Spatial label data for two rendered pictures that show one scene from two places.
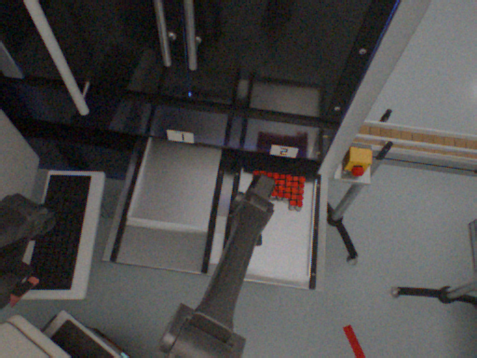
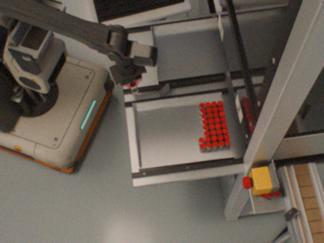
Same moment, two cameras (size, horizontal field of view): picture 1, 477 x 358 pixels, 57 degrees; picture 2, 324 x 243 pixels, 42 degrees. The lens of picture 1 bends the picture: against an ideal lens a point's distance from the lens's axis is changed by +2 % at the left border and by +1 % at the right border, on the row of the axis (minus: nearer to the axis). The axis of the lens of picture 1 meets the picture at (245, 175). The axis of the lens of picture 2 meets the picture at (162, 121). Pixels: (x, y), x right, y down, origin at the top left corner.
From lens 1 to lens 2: 0.83 m
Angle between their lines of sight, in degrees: 35
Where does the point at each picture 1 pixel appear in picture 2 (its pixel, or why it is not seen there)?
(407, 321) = not seen: outside the picture
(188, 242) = (145, 75)
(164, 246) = not seen: hidden behind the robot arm
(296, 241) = (170, 155)
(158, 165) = (203, 34)
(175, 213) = (166, 58)
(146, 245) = not seen: hidden behind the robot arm
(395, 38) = (282, 69)
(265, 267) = (141, 136)
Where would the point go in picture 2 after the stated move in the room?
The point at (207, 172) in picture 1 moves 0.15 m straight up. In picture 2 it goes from (210, 70) to (212, 48)
